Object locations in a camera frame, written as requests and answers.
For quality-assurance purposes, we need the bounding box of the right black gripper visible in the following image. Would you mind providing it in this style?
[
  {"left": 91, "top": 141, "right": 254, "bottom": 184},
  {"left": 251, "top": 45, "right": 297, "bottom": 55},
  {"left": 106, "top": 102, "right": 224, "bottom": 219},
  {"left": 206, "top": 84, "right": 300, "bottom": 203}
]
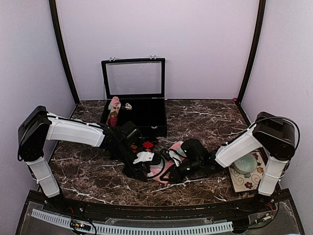
[{"left": 161, "top": 159, "right": 202, "bottom": 185}]

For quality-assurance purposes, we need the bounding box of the pink patterned sock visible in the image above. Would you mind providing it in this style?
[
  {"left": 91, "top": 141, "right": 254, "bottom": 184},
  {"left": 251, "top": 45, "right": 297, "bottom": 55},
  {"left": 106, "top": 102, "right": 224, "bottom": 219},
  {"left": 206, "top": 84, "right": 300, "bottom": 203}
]
[{"left": 147, "top": 141, "right": 186, "bottom": 184}]

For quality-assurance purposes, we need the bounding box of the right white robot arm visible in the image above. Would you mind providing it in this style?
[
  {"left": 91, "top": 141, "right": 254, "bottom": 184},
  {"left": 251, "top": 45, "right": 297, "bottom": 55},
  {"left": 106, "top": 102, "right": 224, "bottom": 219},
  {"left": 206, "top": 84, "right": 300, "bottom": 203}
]
[{"left": 160, "top": 112, "right": 301, "bottom": 212}]

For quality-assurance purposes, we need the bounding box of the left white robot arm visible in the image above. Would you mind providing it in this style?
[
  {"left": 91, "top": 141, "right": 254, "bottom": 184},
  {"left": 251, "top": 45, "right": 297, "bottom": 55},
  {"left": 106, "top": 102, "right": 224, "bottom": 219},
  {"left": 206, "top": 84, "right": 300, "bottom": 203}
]
[{"left": 18, "top": 106, "right": 147, "bottom": 213}]

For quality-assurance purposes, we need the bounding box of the rolled pink sock in box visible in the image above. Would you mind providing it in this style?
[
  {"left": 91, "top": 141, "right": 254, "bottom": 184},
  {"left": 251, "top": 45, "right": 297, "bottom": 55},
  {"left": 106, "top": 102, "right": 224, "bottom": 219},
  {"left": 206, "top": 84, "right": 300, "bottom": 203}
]
[{"left": 106, "top": 96, "right": 121, "bottom": 127}]

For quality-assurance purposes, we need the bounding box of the black argyle sock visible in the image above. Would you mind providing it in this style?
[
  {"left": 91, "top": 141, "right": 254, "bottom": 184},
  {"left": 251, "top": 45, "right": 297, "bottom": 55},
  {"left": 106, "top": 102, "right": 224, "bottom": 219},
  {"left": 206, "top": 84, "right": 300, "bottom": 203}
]
[{"left": 131, "top": 140, "right": 158, "bottom": 153}]

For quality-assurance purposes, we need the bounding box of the black display box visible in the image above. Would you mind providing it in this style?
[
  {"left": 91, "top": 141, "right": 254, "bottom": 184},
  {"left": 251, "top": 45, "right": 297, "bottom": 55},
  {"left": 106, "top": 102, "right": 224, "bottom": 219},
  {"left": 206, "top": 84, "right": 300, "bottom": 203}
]
[{"left": 100, "top": 57, "right": 168, "bottom": 137}]

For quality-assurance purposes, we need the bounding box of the floral patterned mat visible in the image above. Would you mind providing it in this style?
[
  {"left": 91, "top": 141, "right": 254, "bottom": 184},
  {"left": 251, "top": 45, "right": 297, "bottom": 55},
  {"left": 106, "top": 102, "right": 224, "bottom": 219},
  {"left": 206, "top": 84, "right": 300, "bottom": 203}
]
[{"left": 228, "top": 151, "right": 265, "bottom": 193}]

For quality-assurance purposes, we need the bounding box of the pale green bowl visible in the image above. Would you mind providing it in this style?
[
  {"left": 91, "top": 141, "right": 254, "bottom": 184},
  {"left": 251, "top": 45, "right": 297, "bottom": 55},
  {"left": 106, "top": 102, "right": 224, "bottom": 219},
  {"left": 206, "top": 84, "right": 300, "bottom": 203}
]
[{"left": 234, "top": 153, "right": 257, "bottom": 174}]

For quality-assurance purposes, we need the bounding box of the small circuit board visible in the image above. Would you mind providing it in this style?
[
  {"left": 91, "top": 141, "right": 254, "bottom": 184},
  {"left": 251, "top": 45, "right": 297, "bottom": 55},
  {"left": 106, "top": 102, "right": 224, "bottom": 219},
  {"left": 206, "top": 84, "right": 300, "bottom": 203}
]
[{"left": 70, "top": 220, "right": 91, "bottom": 232}]

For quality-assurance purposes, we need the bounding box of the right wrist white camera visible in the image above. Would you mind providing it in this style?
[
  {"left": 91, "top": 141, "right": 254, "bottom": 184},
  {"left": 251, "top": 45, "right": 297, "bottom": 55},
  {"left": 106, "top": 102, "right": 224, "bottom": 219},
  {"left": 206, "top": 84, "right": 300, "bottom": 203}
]
[{"left": 169, "top": 150, "right": 181, "bottom": 166}]

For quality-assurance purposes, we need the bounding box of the wrist white camera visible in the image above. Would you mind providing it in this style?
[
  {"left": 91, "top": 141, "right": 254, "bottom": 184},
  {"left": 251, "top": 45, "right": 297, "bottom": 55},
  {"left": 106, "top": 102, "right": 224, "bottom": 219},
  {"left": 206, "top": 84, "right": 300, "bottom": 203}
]
[
  {"left": 169, "top": 150, "right": 181, "bottom": 166},
  {"left": 133, "top": 151, "right": 154, "bottom": 164}
]

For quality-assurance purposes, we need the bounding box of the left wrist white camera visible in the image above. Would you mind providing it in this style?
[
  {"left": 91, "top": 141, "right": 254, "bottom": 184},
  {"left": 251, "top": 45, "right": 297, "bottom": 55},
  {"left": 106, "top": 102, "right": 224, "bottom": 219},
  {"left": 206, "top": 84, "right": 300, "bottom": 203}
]
[{"left": 133, "top": 151, "right": 154, "bottom": 164}]

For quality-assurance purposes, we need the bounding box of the small white ring object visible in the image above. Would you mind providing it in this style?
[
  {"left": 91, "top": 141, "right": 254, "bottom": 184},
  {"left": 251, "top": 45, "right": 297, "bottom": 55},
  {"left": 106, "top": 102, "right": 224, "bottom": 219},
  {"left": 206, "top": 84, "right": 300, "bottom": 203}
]
[{"left": 125, "top": 103, "right": 132, "bottom": 110}]

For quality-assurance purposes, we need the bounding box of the white slotted cable duct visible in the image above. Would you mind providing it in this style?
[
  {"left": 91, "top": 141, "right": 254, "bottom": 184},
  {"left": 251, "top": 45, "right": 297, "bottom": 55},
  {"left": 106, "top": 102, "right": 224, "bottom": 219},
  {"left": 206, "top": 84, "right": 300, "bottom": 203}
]
[{"left": 31, "top": 209, "right": 233, "bottom": 235}]

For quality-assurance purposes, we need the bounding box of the black front rail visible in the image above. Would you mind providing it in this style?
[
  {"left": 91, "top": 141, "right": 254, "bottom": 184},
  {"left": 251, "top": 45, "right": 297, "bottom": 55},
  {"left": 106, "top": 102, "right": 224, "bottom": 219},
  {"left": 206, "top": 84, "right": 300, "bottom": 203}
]
[{"left": 26, "top": 189, "right": 294, "bottom": 221}]

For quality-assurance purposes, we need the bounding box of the left black frame post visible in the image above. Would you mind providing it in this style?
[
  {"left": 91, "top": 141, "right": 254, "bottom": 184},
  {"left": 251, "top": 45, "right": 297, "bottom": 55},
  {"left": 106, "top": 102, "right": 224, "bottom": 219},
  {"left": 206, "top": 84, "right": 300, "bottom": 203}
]
[{"left": 48, "top": 0, "right": 80, "bottom": 105}]

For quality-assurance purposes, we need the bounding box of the black frame post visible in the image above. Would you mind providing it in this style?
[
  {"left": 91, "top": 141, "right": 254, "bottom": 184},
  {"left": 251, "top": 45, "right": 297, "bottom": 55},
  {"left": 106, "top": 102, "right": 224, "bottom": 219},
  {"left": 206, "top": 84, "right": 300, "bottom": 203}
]
[
  {"left": 48, "top": 0, "right": 80, "bottom": 105},
  {"left": 236, "top": 0, "right": 267, "bottom": 106}
]

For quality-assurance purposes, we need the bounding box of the right black frame post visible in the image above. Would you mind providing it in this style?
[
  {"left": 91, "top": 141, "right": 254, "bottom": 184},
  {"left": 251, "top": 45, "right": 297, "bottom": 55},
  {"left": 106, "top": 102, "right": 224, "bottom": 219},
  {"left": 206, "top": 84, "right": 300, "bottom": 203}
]
[{"left": 236, "top": 0, "right": 267, "bottom": 106}]

